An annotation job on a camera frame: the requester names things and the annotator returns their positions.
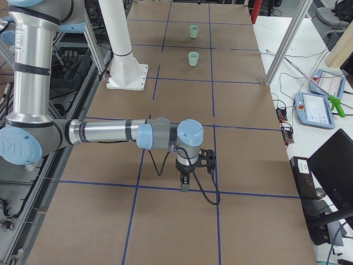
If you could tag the black mini computer box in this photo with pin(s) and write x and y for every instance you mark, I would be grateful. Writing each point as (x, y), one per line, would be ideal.
(303, 177)

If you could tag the long crosswise blue tape line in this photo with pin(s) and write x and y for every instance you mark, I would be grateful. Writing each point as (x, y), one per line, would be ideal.
(175, 189)

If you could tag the mint green cup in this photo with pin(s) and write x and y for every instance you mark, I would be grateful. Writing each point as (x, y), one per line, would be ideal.
(193, 31)
(193, 58)

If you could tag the red cylinder tube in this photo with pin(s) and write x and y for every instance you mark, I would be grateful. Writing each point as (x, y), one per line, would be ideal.
(255, 11)

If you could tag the orange black electronics board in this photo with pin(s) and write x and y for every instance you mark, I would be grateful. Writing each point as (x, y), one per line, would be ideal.
(281, 115)

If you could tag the near blue teach pendant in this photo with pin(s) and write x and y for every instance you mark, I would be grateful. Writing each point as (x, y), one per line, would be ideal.
(313, 110)

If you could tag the blue teach pendant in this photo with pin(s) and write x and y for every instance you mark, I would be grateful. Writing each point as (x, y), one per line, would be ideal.
(313, 110)
(332, 83)

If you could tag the green handled reacher tool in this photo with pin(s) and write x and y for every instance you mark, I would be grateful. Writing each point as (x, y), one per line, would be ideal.
(335, 102)

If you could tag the black computer monitor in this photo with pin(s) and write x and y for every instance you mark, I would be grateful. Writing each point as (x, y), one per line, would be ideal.
(331, 164)

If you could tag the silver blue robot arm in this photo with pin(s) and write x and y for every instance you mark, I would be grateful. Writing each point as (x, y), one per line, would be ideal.
(30, 133)

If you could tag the lengthwise blue tape line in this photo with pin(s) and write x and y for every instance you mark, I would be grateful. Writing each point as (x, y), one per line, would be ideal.
(218, 196)

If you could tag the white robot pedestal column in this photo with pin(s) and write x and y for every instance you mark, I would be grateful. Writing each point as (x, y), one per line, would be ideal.
(126, 72)

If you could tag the aluminium frame post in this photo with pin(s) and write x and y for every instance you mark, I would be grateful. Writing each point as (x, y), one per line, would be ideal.
(290, 33)

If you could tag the far blue teach pendant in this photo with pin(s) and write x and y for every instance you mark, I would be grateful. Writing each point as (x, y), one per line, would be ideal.
(332, 83)

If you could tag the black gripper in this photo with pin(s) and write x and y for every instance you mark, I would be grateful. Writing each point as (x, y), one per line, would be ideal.
(184, 170)

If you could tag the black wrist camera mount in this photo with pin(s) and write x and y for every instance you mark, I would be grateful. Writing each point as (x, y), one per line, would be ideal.
(206, 159)

